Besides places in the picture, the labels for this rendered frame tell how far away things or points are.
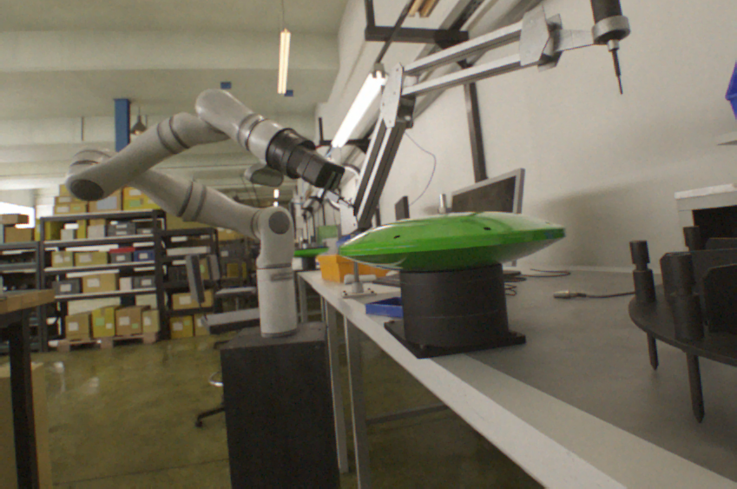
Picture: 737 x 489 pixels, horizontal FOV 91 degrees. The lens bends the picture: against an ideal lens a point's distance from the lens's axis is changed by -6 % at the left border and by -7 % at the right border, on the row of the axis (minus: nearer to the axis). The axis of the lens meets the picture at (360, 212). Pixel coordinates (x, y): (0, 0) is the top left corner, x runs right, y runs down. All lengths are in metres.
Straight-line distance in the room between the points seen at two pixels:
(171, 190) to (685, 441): 0.91
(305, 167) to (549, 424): 0.47
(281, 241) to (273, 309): 0.17
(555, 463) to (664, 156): 1.19
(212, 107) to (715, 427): 0.77
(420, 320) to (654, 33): 1.21
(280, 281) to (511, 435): 0.75
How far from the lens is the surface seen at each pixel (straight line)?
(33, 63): 6.78
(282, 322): 1.03
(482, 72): 0.81
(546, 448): 0.34
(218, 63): 6.10
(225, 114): 0.76
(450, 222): 0.45
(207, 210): 0.97
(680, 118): 1.41
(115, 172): 0.89
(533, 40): 0.75
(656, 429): 0.36
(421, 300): 0.52
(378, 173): 1.03
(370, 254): 0.46
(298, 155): 0.65
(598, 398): 0.40
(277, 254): 1.01
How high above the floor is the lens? 1.06
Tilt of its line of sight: 5 degrees up
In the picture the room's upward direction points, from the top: 5 degrees counter-clockwise
